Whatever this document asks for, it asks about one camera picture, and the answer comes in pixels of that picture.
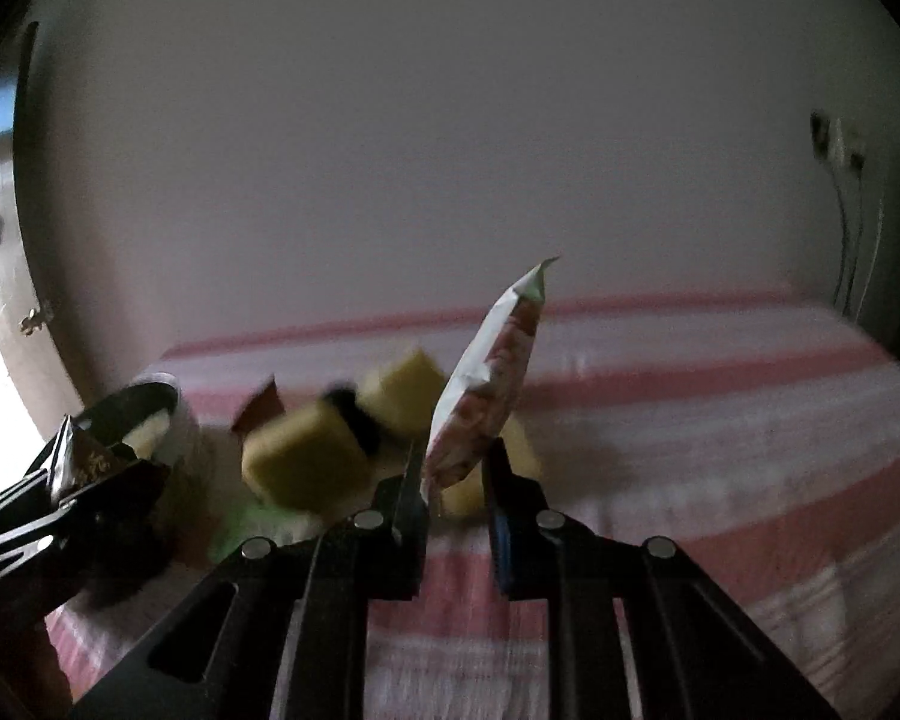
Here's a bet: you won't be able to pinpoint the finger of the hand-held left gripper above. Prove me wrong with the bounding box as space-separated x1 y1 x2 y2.
0 463 173 610
0 463 77 542

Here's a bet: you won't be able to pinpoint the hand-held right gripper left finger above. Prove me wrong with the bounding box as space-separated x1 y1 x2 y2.
67 441 430 720

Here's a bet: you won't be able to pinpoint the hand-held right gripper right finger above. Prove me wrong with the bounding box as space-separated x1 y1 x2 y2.
483 436 842 720

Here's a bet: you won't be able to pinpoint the dark shiny packet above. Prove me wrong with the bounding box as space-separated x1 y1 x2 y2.
47 414 142 505

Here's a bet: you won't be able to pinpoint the yellow sponge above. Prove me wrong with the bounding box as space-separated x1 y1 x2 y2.
124 406 177 462
240 399 372 520
356 347 449 437
441 416 542 520

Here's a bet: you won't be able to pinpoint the round bowl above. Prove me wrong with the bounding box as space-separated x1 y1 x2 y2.
75 381 208 541

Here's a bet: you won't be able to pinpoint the white snack packet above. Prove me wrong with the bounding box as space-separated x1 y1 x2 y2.
424 255 563 520

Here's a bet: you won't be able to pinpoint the green object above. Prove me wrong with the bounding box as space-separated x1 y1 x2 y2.
214 499 323 563

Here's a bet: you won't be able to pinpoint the brown snack packet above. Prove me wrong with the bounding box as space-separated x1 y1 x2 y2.
231 375 284 437

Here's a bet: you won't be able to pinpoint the pink striped cloth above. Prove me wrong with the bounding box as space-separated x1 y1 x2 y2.
45 289 900 720

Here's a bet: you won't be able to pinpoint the pale door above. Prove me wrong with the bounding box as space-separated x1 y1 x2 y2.
0 142 91 421

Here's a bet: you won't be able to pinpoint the hanging cables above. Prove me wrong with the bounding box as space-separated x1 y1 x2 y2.
832 161 890 323

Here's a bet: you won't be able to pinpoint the wall socket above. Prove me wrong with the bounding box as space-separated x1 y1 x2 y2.
810 111 868 170

